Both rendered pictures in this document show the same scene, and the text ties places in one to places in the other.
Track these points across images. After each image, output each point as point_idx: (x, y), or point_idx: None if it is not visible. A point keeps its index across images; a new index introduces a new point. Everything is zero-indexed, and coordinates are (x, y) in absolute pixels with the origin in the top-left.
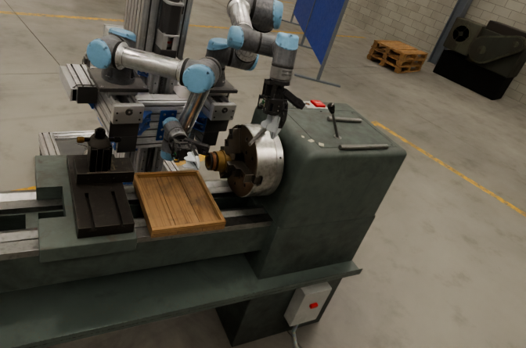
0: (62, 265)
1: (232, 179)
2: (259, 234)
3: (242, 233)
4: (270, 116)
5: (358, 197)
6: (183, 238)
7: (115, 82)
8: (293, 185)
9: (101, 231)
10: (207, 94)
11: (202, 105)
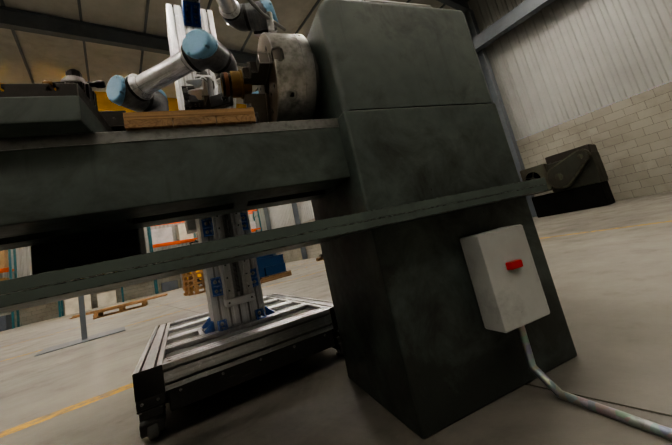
0: None
1: (271, 116)
2: (328, 142)
3: (296, 139)
4: None
5: (440, 66)
6: (192, 140)
7: None
8: (326, 44)
9: (14, 92)
10: None
11: (233, 104)
